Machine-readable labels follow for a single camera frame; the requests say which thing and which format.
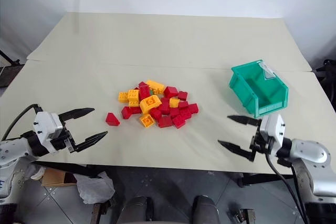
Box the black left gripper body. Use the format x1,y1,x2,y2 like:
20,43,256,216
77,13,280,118
50,119,77,154

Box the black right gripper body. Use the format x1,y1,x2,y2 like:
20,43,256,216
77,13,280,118
249,125,268,155

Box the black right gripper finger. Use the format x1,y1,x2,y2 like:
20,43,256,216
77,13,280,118
217,140,257,163
226,115,263,127

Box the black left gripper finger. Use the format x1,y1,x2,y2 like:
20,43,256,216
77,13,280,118
58,107,96,129
70,131,109,155

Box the brown cardboard box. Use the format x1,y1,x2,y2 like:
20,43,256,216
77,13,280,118
41,168,77,187

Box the green plastic storage bin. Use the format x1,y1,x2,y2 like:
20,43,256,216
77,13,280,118
228,59,290,119

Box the white shoe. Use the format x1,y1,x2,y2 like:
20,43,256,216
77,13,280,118
29,164,45,180

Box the white crumpled plastic bag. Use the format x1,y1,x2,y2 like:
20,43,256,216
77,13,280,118
75,171,116,205

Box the clear plastic label card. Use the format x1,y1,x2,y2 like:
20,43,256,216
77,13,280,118
258,62,277,81

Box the red plastic toy brick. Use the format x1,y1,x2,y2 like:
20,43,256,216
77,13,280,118
171,114,186,130

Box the dark rounded shape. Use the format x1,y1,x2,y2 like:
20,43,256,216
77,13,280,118
122,195,155,224
192,195,221,224

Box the black stand equipment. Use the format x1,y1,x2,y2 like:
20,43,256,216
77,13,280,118
0,49,22,89

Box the black background equipment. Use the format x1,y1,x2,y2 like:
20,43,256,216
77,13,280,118
310,57,336,104

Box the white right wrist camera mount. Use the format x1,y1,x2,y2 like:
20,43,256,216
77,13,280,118
258,113,286,156

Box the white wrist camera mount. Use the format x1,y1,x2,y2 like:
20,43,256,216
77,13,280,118
33,111,64,154
258,113,286,156

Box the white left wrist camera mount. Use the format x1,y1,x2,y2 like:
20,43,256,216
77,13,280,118
33,111,64,154

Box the black table frame bar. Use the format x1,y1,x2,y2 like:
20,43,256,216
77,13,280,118
33,162,106,179
237,172,293,188

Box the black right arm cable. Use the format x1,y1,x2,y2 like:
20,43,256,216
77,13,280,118
265,152,310,224

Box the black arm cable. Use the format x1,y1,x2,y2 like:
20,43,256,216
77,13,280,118
0,103,43,141
265,152,310,224

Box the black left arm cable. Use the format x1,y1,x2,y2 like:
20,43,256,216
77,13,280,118
0,103,43,141

